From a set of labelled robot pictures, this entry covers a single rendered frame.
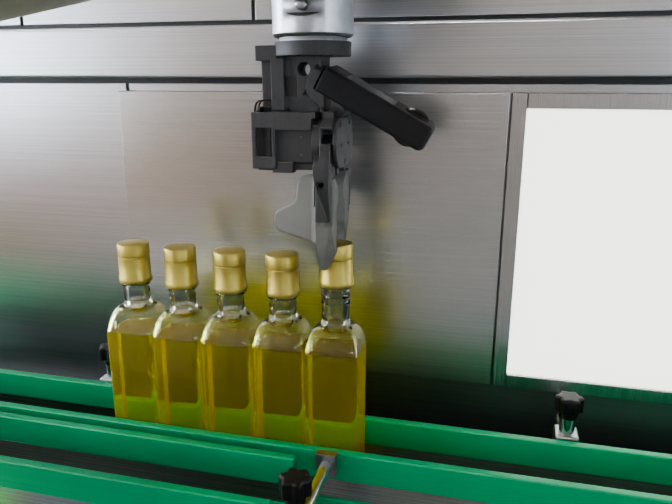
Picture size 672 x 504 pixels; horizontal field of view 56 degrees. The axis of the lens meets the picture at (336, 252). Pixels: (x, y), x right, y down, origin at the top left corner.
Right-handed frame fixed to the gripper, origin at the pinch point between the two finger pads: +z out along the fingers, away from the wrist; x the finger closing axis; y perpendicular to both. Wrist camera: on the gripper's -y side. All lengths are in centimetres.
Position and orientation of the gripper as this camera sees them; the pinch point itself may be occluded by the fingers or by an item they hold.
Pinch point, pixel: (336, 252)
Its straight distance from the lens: 63.6
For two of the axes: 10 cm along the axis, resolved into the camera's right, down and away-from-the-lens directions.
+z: 0.0, 9.7, 2.6
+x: -2.3, 2.5, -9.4
